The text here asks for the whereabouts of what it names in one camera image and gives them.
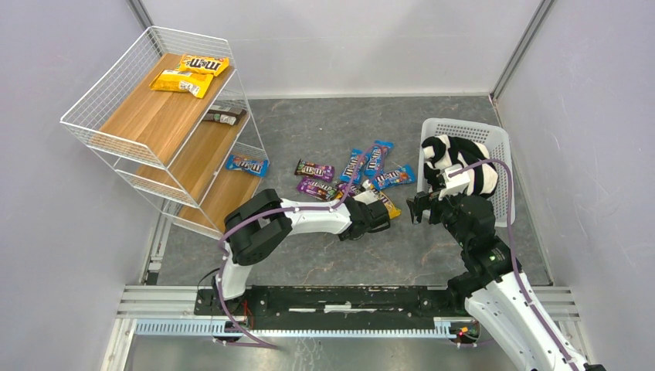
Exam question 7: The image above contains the white wire shelf rack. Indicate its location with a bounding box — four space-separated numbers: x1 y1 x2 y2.
60 26 267 239

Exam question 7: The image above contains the yellow M&M bag top shelf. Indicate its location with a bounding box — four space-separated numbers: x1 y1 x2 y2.
176 54 230 77

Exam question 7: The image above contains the brown M&M bag on shelf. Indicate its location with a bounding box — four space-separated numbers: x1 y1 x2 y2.
202 105 247 126

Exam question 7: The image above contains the black white striped cloth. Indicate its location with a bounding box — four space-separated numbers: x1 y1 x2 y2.
421 134 498 199

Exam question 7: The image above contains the blue M&M bag right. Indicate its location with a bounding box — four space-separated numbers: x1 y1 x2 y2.
371 165 416 190

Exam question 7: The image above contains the white plastic basket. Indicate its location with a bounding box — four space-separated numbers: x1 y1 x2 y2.
419 117 515 228

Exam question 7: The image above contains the blue M&M bag upper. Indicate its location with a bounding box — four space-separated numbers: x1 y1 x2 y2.
364 141 394 177

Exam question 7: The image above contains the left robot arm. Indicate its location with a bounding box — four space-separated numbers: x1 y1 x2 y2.
212 189 391 305

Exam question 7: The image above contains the blue M&M bag left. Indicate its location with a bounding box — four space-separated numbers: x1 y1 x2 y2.
339 148 370 185

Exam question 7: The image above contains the purple brown M&M bag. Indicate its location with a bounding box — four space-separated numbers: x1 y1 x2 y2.
335 182 365 199

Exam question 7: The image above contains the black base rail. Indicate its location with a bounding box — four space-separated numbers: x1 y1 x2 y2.
118 284 582 346

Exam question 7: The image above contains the yellow M&M bag bottom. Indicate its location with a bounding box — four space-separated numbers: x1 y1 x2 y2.
149 70 214 99

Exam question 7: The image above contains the blue M&M bag on shelf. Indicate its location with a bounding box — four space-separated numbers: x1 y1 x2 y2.
226 155 269 177

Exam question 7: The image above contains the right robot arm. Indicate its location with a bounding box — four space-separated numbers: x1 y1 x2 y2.
406 192 605 370

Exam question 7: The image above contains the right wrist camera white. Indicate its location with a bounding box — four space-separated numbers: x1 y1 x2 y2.
438 165 470 200

